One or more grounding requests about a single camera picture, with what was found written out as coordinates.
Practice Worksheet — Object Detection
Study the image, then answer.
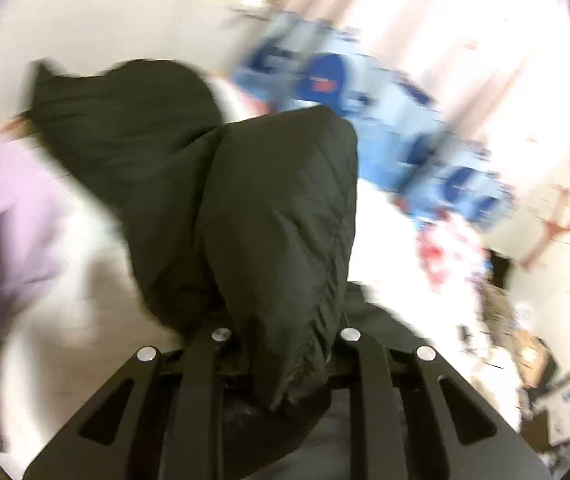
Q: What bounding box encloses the black puffer jacket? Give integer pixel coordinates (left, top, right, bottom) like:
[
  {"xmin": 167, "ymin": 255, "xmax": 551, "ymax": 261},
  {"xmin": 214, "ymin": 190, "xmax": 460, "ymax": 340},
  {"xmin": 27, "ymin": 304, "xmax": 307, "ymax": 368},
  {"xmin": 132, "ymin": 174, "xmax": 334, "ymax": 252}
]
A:
[{"xmin": 28, "ymin": 59, "xmax": 416, "ymax": 480}]

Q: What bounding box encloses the purple and lilac garment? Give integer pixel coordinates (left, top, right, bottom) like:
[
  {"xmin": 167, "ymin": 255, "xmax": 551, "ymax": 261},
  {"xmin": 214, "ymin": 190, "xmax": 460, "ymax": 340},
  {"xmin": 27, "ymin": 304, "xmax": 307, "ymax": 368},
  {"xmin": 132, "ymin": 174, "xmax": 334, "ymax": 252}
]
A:
[{"xmin": 0, "ymin": 92, "xmax": 68, "ymax": 453}]

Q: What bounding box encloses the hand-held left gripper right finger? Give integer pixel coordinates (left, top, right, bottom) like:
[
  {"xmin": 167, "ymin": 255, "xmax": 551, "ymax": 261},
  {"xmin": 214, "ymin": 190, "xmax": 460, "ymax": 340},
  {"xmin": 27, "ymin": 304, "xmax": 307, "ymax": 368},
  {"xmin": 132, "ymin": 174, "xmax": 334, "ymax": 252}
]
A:
[{"xmin": 339, "ymin": 328, "xmax": 554, "ymax": 480}]

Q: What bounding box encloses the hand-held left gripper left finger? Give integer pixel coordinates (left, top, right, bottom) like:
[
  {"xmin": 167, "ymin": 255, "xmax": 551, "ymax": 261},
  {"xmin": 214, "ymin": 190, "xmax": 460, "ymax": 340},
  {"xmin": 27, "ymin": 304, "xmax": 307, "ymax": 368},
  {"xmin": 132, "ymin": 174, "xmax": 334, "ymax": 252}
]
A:
[{"xmin": 22, "ymin": 327, "xmax": 234, "ymax": 480}]

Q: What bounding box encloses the bed with floral sheet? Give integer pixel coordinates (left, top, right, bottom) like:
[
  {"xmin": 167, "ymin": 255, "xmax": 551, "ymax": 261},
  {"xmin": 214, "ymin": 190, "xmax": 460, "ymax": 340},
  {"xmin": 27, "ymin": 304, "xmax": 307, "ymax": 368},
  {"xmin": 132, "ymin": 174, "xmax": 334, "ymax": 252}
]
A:
[{"xmin": 0, "ymin": 75, "xmax": 520, "ymax": 476}]

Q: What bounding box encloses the red white checked cloth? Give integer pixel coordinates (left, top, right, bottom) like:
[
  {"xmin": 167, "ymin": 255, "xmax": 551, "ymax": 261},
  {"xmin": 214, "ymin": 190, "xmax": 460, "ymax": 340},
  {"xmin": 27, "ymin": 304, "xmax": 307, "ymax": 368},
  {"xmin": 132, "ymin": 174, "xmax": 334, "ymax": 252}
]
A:
[{"xmin": 415, "ymin": 212, "xmax": 492, "ymax": 292}]

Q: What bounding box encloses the small black cloth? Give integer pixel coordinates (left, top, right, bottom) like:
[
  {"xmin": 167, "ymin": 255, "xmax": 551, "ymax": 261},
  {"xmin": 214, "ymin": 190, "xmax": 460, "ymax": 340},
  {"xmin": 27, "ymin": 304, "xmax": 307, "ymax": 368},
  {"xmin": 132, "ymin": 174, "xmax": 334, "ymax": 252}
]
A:
[{"xmin": 489, "ymin": 254, "xmax": 514, "ymax": 287}]

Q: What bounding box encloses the brown tree wall sticker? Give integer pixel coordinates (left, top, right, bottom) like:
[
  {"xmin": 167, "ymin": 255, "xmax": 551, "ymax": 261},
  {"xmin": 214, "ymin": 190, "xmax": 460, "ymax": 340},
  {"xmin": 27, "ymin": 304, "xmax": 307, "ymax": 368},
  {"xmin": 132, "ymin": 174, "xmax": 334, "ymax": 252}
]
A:
[{"xmin": 519, "ymin": 184, "xmax": 570, "ymax": 267}]

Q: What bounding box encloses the whale print curtain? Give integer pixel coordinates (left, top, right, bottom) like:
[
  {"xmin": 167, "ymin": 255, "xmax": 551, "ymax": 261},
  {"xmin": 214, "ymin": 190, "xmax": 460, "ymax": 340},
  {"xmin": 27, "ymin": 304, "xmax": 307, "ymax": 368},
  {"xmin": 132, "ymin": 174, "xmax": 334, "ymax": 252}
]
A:
[{"xmin": 225, "ymin": 0, "xmax": 570, "ymax": 233}]

